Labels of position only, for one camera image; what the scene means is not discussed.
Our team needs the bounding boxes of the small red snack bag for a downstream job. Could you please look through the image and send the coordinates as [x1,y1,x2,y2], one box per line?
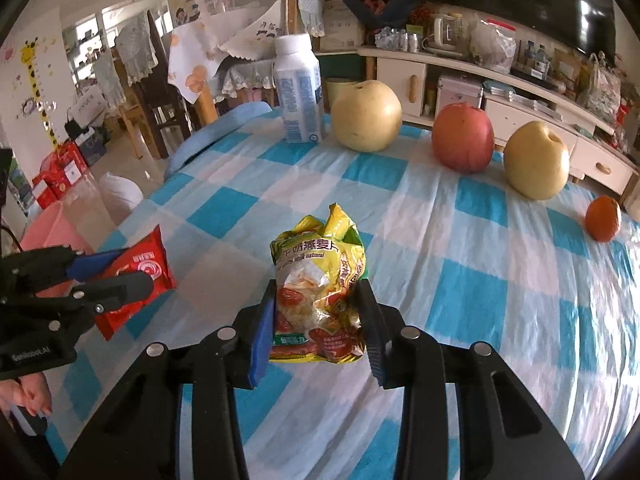
[96,226,177,341]

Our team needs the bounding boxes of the yellow cereal snack bag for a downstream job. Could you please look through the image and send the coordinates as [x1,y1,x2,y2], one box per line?
[270,204,367,364]

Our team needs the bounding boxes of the pink plastic trash bucket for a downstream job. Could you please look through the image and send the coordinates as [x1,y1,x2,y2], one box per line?
[21,202,93,298]

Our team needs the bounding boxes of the person's left hand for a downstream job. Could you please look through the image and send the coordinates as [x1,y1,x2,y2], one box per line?
[0,372,52,416]

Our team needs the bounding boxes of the red gift boxes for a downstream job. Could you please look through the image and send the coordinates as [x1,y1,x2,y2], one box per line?
[32,141,88,210]

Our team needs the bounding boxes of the blue white checkered tablecloth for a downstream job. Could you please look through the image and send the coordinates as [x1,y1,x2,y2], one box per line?
[46,112,639,477]

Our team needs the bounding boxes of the dark wooden chair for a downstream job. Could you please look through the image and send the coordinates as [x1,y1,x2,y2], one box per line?
[115,11,191,159]

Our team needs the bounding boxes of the small orange tangerine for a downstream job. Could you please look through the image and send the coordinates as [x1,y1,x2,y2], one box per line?
[585,195,622,243]

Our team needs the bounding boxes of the dining table floral cloth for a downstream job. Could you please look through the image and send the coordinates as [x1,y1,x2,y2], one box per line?
[167,16,229,126]

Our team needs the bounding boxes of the yellow pear right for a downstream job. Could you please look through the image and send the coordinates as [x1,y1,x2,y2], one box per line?
[503,122,570,202]

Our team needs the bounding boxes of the yellow pear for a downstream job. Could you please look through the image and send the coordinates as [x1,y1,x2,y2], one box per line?
[503,122,570,202]
[331,80,402,153]

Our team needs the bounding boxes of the white milk bottle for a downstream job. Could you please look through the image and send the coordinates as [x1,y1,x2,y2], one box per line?
[272,34,324,143]

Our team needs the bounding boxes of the red apple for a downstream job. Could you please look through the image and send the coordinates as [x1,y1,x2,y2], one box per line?
[432,103,495,174]

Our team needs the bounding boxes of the green waste bin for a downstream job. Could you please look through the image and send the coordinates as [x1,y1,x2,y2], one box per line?
[323,77,359,112]

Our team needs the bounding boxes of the white mesh food cover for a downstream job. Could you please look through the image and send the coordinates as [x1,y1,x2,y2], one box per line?
[195,0,284,61]

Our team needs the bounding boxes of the yellow pear left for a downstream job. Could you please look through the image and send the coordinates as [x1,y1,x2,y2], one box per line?
[331,80,402,153]

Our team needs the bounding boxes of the wooden chair with towel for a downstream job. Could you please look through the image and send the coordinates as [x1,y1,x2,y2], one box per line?
[285,0,326,38]

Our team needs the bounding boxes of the white tv cabinet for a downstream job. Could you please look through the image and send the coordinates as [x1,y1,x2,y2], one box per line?
[358,47,639,198]

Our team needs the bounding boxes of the clear plastic bag on cabinet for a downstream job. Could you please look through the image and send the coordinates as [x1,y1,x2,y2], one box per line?
[469,18,518,75]

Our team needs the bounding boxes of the electric kettle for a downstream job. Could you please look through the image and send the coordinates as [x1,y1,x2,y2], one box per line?
[422,12,465,56]

